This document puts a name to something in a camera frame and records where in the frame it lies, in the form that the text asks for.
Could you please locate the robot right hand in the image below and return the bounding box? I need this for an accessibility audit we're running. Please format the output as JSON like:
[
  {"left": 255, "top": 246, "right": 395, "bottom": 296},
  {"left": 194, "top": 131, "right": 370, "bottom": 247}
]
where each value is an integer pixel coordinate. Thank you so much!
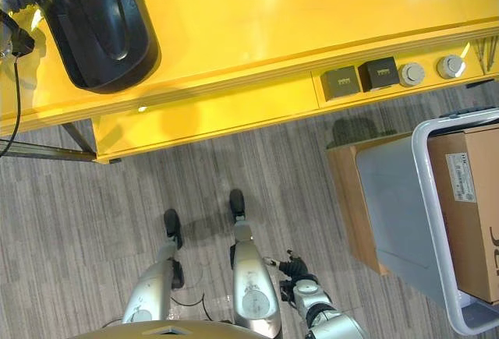
[{"left": 264, "top": 249, "right": 317, "bottom": 282}]

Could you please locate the grey plastic box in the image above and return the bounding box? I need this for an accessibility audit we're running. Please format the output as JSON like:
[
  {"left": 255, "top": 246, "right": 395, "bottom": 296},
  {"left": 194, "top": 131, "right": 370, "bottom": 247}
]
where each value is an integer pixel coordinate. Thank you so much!
[{"left": 355, "top": 108, "right": 499, "bottom": 337}]

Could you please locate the brown cardboard box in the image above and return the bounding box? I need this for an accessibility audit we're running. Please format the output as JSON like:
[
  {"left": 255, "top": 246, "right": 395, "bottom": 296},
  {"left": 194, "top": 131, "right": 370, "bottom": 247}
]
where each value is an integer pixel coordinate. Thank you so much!
[{"left": 426, "top": 122, "right": 499, "bottom": 304}]

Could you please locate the small black cube box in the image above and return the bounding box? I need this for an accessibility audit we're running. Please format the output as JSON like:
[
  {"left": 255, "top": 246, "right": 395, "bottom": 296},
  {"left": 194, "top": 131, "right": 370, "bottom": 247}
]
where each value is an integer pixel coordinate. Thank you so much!
[
  {"left": 320, "top": 65, "right": 361, "bottom": 101},
  {"left": 357, "top": 57, "right": 401, "bottom": 93}
]

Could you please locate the yellow shelf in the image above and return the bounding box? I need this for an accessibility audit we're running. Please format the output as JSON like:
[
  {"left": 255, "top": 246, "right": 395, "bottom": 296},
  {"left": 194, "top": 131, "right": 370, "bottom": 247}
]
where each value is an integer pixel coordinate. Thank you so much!
[{"left": 0, "top": 0, "right": 499, "bottom": 165}]

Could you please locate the robot right leg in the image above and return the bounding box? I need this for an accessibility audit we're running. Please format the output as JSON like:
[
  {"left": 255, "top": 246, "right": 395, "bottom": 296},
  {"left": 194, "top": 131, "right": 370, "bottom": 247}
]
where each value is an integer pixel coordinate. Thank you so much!
[{"left": 228, "top": 189, "right": 282, "bottom": 338}]

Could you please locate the robot leg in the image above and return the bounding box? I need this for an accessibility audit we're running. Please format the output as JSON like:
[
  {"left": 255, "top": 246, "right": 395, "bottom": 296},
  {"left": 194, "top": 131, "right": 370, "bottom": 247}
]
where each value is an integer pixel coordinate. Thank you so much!
[
  {"left": 122, "top": 208, "right": 186, "bottom": 325},
  {"left": 228, "top": 189, "right": 282, "bottom": 338}
]

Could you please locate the wooden stand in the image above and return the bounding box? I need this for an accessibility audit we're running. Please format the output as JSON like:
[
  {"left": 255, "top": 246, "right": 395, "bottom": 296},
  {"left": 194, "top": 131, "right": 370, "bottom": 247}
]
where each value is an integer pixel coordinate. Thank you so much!
[{"left": 326, "top": 131, "right": 415, "bottom": 277}]

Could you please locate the robot left leg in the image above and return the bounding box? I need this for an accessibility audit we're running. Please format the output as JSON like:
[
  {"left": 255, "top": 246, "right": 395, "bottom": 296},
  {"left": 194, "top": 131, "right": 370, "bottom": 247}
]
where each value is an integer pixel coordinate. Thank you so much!
[{"left": 122, "top": 208, "right": 186, "bottom": 325}]

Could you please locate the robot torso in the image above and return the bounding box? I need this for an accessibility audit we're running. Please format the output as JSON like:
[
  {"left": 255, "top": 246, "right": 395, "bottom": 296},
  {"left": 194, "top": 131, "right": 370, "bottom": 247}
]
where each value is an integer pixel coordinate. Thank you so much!
[{"left": 68, "top": 319, "right": 245, "bottom": 339}]

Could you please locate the grey round knob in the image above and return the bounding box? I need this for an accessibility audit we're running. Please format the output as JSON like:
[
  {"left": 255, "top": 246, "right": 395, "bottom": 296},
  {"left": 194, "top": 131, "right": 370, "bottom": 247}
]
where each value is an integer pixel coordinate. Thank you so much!
[
  {"left": 436, "top": 55, "right": 463, "bottom": 80},
  {"left": 398, "top": 62, "right": 426, "bottom": 89}
]

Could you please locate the bundle of metal bits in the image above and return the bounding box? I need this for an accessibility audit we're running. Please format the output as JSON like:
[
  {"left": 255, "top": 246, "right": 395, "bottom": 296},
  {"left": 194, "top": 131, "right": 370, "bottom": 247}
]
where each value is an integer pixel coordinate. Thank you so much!
[{"left": 472, "top": 36, "right": 499, "bottom": 76}]

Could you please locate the thin black floor cable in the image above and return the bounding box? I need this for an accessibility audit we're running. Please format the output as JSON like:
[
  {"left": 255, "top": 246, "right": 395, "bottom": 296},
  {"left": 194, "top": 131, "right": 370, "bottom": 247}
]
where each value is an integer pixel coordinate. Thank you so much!
[{"left": 170, "top": 291, "right": 214, "bottom": 323}]

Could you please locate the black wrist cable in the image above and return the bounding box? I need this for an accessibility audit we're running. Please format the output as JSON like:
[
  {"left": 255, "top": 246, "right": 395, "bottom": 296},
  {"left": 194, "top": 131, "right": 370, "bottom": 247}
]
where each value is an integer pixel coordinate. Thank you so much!
[{"left": 0, "top": 51, "right": 23, "bottom": 159}]

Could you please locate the dark metal shelf frame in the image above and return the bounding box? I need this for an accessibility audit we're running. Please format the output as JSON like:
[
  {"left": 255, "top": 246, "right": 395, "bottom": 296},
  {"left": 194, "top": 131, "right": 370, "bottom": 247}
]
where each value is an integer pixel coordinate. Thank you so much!
[{"left": 0, "top": 119, "right": 98, "bottom": 163}]

